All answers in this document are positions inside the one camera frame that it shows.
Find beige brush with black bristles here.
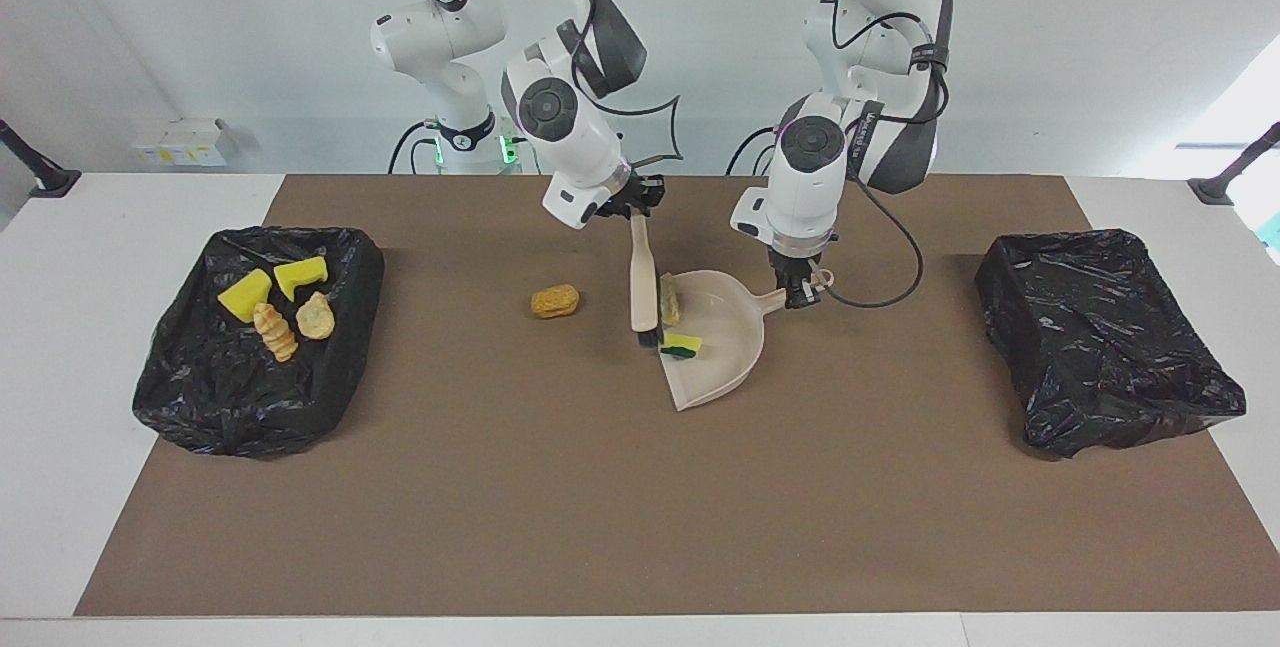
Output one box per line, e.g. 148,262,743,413
628,212,663,348

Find beige plastic dustpan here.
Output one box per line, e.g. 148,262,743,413
658,269,834,412

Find brown peanut shaped piece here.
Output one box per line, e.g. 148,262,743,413
530,284,581,320

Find pale crumbly cracker piece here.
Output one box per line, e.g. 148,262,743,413
296,292,337,340

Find notched yellow sponge piece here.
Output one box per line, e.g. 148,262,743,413
273,256,329,303

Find green and yellow sponge piece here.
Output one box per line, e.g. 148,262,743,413
217,268,273,324

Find black bag lined bin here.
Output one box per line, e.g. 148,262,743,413
974,228,1248,459
132,224,387,458

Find brown table mat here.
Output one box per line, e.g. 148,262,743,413
75,174,1280,618

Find black clamp stand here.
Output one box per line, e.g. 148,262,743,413
0,117,83,199
1187,121,1280,207

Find black base cable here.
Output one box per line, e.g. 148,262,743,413
388,120,443,175
727,125,781,176

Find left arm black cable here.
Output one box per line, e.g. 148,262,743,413
828,0,953,310

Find white wall socket box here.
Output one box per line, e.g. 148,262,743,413
130,117,242,169

